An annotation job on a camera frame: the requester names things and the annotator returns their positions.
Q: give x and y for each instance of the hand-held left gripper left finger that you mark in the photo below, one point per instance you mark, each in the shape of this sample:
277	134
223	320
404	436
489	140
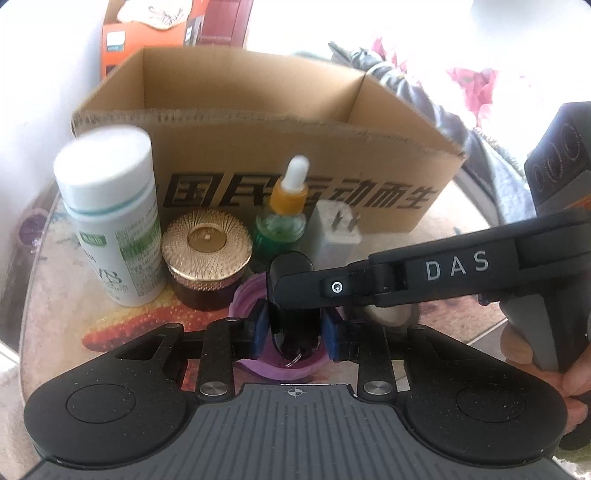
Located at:
258	330

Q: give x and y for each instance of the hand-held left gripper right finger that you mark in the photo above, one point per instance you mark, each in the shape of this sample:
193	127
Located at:
330	332

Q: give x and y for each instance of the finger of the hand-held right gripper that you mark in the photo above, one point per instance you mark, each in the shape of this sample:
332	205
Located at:
415	277

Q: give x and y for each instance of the black key fob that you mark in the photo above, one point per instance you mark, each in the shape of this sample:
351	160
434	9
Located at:
295	332

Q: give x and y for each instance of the brown jar with gold lid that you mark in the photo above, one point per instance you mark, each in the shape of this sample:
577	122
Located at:
207	258

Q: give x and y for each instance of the white charger plug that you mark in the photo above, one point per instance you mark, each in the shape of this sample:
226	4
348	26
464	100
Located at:
330	240

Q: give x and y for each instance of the green dropper bottle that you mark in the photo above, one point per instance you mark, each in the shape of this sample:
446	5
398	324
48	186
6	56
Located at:
279	226

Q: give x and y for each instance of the white pill bottle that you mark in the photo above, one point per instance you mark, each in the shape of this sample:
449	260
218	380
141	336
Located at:
111	207

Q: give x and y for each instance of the brown cardboard box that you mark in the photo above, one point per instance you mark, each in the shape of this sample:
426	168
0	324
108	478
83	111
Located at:
221	83

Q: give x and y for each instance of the person's right hand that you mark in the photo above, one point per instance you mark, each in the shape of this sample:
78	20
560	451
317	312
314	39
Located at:
531	355

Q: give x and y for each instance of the beige round object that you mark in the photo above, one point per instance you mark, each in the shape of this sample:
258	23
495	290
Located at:
390	316

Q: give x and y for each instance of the pink floral cloth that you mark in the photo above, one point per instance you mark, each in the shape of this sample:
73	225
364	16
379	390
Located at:
475	87

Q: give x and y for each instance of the printed table cover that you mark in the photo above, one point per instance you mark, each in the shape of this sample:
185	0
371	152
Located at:
60	295

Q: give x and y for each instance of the pink glass jar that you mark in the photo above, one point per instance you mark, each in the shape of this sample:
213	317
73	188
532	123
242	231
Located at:
31	227

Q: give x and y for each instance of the red wooden door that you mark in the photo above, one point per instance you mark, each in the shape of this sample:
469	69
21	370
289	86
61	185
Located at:
226	23

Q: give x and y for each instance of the orange appliance box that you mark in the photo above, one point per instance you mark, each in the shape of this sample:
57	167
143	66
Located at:
113	50

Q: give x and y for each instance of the cream cloth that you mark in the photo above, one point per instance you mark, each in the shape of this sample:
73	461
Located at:
152	11

